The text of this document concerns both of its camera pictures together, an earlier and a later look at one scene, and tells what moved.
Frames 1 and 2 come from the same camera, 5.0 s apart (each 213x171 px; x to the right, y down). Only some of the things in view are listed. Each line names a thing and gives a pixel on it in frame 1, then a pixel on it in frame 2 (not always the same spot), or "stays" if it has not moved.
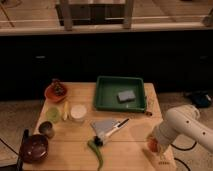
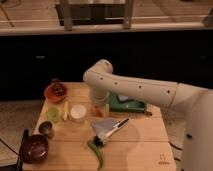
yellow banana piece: [65, 111] stays
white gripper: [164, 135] → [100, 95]
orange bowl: [56, 91] stays
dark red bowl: [35, 148] stays
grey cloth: [101, 126] stays
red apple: [153, 144] → [98, 112]
